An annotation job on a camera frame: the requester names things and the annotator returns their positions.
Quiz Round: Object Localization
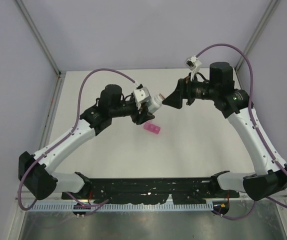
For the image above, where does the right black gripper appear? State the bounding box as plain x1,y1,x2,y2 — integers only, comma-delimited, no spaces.
163,72,219,109

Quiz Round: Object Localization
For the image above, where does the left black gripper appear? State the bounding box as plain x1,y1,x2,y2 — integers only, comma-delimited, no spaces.
110,98,155,125

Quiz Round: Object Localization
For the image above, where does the white pill bottle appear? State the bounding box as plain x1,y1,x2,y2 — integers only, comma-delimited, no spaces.
147,93,165,114

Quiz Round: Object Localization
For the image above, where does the pink weekly pill organizer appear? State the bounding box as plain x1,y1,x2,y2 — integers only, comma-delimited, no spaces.
143,121,161,135

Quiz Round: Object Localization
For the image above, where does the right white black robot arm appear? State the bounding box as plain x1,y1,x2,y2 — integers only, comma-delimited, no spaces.
162,60,287,201

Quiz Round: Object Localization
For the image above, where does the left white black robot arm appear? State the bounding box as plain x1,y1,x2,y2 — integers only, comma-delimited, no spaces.
18,84,164,200

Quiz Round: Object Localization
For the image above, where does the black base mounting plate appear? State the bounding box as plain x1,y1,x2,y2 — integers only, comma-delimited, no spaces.
61,177,240,205

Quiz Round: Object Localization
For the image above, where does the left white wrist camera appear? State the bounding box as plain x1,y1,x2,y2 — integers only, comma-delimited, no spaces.
132,84,151,110

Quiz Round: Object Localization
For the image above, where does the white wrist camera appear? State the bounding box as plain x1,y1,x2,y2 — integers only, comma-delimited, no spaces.
132,84,151,110
185,55,202,77

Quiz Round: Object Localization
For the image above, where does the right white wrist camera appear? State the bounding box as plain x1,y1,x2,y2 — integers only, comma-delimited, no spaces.
185,55,202,77

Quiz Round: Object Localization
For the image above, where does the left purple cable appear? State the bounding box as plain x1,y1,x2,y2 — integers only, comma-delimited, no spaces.
17,67,141,211

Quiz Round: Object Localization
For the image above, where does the left side aluminium rail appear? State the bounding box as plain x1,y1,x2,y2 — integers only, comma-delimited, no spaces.
29,72,65,181

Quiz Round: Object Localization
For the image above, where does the left aluminium corner post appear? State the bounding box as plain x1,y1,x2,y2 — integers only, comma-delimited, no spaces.
14,0,62,77

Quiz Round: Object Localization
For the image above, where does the aluminium corner post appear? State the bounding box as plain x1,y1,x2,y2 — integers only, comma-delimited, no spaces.
243,0,281,58
14,0,62,77

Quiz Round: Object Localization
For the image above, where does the white slotted cable duct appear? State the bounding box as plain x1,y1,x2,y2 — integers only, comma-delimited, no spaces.
30,201,214,212

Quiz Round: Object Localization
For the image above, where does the aluminium frame rail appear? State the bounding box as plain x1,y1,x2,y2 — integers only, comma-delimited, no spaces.
21,185,287,201

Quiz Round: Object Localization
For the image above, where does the right aluminium corner post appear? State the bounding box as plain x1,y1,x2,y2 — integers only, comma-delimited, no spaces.
243,0,281,58

